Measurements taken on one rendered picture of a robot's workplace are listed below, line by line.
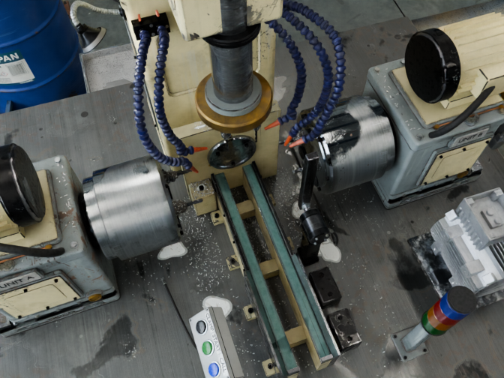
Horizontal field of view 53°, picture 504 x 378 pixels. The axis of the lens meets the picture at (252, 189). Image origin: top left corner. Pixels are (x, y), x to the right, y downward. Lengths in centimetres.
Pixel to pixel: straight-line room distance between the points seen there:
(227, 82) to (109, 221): 45
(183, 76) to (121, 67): 127
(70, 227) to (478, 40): 108
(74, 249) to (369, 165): 78
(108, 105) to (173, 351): 92
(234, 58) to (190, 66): 33
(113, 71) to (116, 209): 143
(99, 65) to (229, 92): 161
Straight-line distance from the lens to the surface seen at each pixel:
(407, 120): 140
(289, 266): 141
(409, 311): 155
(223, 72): 106
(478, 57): 136
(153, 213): 126
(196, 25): 95
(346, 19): 339
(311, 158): 118
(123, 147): 179
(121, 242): 129
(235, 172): 157
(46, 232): 126
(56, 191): 132
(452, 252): 139
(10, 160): 115
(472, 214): 133
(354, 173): 138
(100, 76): 261
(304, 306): 137
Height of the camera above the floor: 223
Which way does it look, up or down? 61 degrees down
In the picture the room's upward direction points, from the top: 1 degrees counter-clockwise
